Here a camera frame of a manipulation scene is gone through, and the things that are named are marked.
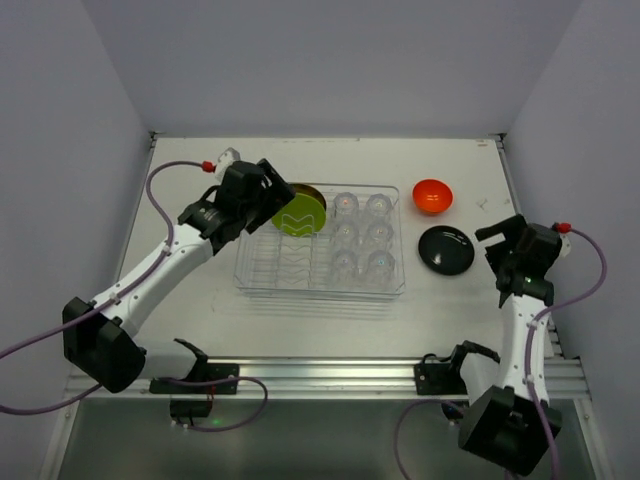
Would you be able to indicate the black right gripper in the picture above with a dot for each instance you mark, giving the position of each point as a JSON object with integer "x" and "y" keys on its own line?
{"x": 507, "y": 240}

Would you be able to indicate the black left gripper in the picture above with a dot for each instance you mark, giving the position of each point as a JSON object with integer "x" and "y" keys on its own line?
{"x": 270, "y": 189}

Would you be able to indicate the lime green plate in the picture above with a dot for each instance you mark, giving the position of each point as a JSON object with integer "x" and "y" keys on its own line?
{"x": 304, "y": 216}

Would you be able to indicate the black plate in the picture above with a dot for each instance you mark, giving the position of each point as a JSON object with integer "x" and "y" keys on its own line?
{"x": 446, "y": 250}

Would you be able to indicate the orange plastic bowl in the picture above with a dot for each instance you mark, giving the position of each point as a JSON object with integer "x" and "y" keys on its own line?
{"x": 432, "y": 196}

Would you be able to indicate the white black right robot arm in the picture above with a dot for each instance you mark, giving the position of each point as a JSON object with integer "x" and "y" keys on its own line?
{"x": 509, "y": 421}

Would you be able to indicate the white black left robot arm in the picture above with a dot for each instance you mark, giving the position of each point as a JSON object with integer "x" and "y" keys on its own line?
{"x": 99, "y": 335}

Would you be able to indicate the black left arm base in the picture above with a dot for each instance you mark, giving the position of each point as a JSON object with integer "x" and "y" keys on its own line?
{"x": 194, "y": 400}

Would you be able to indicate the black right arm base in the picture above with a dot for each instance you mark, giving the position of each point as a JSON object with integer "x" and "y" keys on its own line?
{"x": 437, "y": 376}

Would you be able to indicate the clear plastic dish tray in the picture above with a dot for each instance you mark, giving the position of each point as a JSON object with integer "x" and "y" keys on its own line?
{"x": 320, "y": 288}

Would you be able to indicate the brown patterned plate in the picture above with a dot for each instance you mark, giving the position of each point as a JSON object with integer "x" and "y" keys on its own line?
{"x": 311, "y": 191}

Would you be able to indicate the clear glass back left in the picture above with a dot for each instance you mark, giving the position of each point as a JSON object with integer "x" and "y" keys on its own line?
{"x": 345, "y": 206}

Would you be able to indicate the clear glass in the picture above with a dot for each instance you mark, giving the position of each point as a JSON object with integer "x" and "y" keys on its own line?
{"x": 345, "y": 236}
{"x": 345, "y": 206}
{"x": 343, "y": 269}
{"x": 379, "y": 271}
{"x": 377, "y": 208}
{"x": 378, "y": 236}

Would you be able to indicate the clear glass middle left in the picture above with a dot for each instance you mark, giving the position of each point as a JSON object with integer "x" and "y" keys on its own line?
{"x": 345, "y": 236}

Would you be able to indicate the clear glass front left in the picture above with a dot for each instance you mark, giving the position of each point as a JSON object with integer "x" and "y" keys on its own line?
{"x": 343, "y": 269}

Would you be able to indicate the clear glass back right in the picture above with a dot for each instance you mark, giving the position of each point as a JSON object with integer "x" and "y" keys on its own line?
{"x": 377, "y": 208}

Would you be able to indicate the clear glass middle right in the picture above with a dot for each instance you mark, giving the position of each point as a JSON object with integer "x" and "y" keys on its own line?
{"x": 378, "y": 236}

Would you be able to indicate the clear glass front right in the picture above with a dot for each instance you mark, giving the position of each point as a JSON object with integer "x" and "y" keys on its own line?
{"x": 379, "y": 271}

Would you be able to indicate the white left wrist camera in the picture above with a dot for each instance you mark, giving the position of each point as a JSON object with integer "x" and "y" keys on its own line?
{"x": 225, "y": 160}

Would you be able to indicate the aluminium mounting rail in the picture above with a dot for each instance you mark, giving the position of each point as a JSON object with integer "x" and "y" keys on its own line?
{"x": 343, "y": 379}

